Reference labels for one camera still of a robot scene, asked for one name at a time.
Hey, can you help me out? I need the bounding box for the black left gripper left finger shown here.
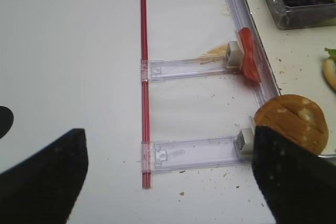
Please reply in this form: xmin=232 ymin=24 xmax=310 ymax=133
xmin=1 ymin=129 xmax=89 ymax=223

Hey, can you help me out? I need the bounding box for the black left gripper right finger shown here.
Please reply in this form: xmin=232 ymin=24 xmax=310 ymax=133
xmin=252 ymin=126 xmax=335 ymax=223

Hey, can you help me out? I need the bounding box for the tomato slices standing left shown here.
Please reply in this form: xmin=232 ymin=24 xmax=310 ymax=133
xmin=238 ymin=27 xmax=261 ymax=83

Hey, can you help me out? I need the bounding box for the lettuce leaf on bun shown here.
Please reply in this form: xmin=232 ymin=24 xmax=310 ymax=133
xmin=324 ymin=48 xmax=336 ymax=61

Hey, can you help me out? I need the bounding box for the bun half standing left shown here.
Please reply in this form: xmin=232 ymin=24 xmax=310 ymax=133
xmin=254 ymin=94 xmax=329 ymax=155

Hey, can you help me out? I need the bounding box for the white block lower left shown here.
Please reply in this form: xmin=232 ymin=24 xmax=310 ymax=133
xmin=234 ymin=116 xmax=256 ymax=158

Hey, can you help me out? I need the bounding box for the white block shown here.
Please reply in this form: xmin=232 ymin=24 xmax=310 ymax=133
xmin=225 ymin=41 xmax=244 ymax=70
xmin=234 ymin=116 xmax=256 ymax=158

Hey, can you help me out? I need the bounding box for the bottom bun on tray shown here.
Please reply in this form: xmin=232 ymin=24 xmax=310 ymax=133
xmin=322 ymin=58 xmax=336 ymax=90

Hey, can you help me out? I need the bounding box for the white metal tray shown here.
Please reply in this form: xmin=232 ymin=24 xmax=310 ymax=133
xmin=245 ymin=0 xmax=335 ymax=155

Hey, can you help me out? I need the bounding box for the white block upper left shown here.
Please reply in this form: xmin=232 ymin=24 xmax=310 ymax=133
xmin=225 ymin=41 xmax=244 ymax=70

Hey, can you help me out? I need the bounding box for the left red plastic strip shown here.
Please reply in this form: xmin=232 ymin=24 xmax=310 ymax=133
xmin=140 ymin=0 xmax=152 ymax=189

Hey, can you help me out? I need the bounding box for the clear long rail left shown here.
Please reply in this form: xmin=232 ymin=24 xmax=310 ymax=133
xmin=218 ymin=0 xmax=281 ymax=107

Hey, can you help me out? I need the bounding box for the clear rail left lower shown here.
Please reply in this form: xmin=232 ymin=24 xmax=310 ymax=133
xmin=141 ymin=136 xmax=251 ymax=174

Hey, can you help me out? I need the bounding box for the clear rail left upper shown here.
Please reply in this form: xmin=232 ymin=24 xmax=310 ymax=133
xmin=141 ymin=56 xmax=240 ymax=82

